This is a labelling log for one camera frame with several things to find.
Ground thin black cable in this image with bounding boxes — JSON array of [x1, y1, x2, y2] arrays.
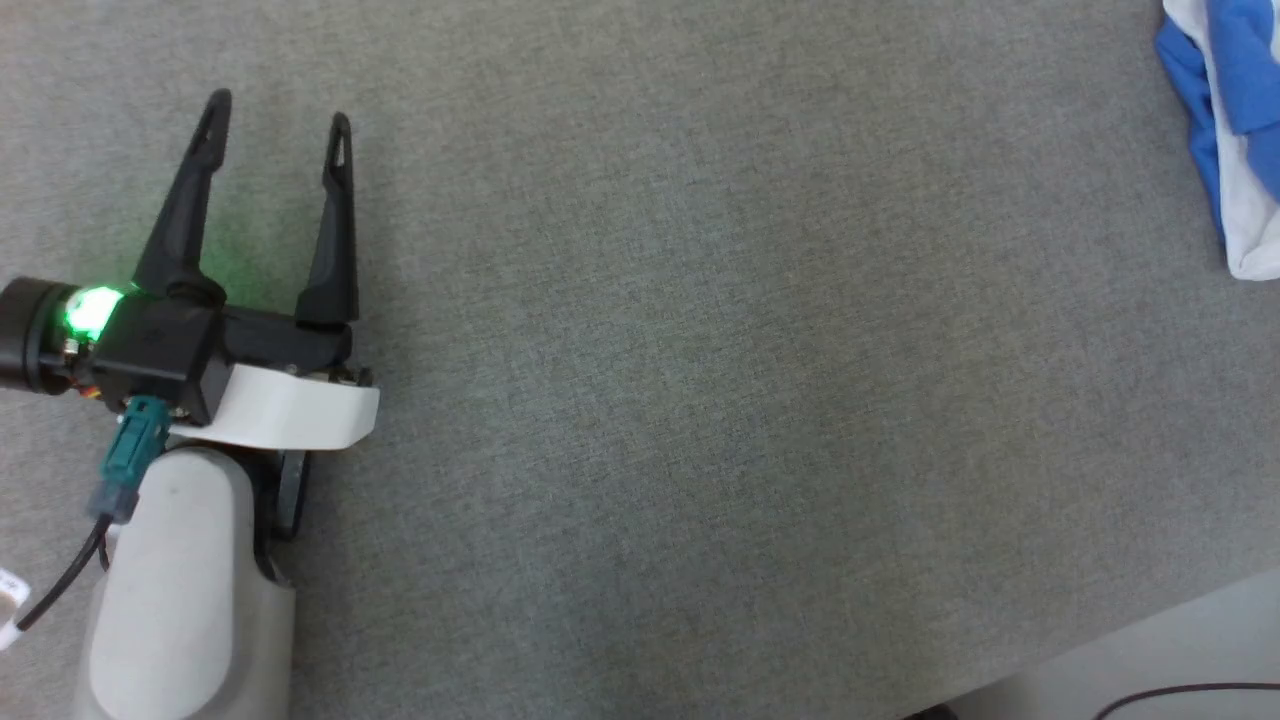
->
[[1095, 683, 1280, 720]]

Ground grey fabric sofa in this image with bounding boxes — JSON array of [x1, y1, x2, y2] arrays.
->
[[0, 0, 1280, 720]]

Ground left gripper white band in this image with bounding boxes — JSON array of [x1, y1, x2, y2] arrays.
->
[[133, 88, 381, 451]]

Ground white shirt with blue sleeves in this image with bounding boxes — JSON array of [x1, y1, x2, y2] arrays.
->
[[1155, 0, 1280, 282]]

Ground white cable label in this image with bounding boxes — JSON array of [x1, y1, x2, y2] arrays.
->
[[0, 568, 31, 651]]

